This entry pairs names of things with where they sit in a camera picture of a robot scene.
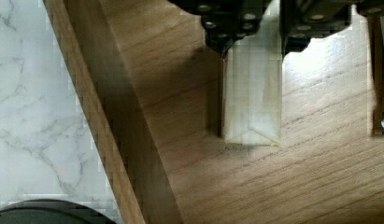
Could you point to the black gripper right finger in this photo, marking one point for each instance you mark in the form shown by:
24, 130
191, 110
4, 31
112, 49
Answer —
302, 20

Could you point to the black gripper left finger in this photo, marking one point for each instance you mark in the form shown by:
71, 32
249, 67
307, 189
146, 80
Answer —
226, 21

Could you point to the white butter stick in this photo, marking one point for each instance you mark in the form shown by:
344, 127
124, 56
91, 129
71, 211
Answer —
252, 79

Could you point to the large wooden tray box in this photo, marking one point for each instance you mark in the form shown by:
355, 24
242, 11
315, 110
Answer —
151, 91

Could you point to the black pot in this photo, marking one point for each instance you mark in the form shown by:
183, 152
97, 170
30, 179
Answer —
45, 211

